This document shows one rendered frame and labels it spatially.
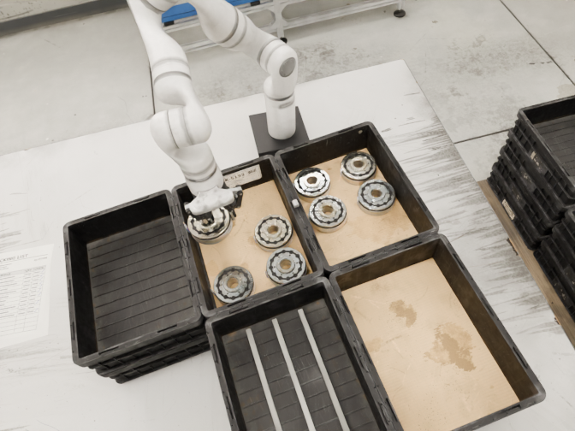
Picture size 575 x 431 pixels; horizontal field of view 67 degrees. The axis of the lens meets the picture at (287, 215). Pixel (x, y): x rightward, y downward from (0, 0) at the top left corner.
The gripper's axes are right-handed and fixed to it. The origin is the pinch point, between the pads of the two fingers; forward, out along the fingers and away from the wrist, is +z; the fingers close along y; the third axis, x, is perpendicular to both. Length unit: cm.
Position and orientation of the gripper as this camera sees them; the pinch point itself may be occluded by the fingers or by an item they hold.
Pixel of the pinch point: (222, 216)
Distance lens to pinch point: 106.0
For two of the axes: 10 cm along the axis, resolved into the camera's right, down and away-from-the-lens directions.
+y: -9.4, 3.3, -0.9
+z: 1.1, 5.2, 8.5
